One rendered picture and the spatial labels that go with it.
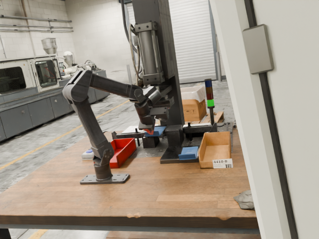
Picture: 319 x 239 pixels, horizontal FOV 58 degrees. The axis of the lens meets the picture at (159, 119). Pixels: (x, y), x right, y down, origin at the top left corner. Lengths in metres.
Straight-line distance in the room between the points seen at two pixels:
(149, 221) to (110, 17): 11.08
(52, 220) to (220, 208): 0.56
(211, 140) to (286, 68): 1.16
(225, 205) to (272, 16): 0.74
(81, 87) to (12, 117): 5.81
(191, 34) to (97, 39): 3.80
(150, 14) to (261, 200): 1.29
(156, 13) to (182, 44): 9.30
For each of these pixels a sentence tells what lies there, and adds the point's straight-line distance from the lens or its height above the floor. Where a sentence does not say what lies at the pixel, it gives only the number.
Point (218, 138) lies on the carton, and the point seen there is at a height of 0.94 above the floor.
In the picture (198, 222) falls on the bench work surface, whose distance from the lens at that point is 0.90.
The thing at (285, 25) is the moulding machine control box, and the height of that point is 1.39.
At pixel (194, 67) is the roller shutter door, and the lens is 10.72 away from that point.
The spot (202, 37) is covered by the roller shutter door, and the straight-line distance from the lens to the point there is 10.61.
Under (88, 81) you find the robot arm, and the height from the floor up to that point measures 1.31.
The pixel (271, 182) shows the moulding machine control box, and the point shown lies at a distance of 0.27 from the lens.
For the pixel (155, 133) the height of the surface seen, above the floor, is 1.00.
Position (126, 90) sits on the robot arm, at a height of 1.24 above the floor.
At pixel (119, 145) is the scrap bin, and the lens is 1.55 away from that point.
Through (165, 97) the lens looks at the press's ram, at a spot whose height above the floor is 1.15.
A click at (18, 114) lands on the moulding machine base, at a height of 0.48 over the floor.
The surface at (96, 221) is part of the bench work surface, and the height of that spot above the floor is 0.88.
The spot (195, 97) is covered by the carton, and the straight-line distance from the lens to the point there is 4.71.
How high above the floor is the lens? 1.38
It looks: 14 degrees down
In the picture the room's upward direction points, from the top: 9 degrees counter-clockwise
